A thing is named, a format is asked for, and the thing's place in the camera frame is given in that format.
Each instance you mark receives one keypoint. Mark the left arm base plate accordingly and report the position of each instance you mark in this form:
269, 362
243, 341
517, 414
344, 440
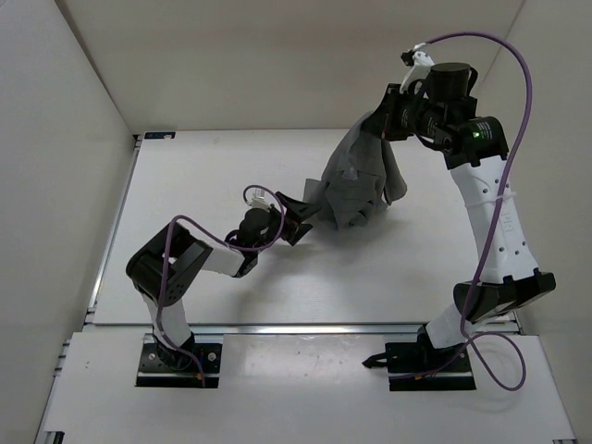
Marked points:
159, 367

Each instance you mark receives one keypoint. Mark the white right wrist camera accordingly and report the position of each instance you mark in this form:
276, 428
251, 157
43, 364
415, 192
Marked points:
419, 64

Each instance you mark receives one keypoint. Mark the aluminium rail left table edge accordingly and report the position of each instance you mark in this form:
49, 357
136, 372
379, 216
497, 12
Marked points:
100, 275

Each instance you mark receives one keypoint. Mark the grey pleated skirt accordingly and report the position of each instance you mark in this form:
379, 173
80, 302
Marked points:
360, 181

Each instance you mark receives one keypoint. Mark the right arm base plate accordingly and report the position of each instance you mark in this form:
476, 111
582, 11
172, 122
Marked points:
415, 366

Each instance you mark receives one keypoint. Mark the blue label left corner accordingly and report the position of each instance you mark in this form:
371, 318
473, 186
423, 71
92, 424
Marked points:
159, 135

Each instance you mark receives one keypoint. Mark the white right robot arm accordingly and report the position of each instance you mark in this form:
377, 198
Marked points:
507, 274

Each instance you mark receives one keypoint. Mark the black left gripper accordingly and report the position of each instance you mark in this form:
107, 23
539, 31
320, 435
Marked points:
300, 211

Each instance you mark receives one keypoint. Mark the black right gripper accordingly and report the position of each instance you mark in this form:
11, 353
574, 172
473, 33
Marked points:
383, 120

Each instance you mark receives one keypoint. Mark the aluminium rail along table front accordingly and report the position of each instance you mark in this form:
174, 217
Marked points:
506, 327

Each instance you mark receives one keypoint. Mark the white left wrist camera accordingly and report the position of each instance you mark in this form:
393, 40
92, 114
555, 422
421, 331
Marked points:
255, 197

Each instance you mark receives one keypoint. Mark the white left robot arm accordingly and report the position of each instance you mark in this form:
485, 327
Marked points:
164, 268

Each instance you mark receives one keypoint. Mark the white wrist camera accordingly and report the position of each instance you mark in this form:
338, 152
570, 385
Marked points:
255, 197
419, 64

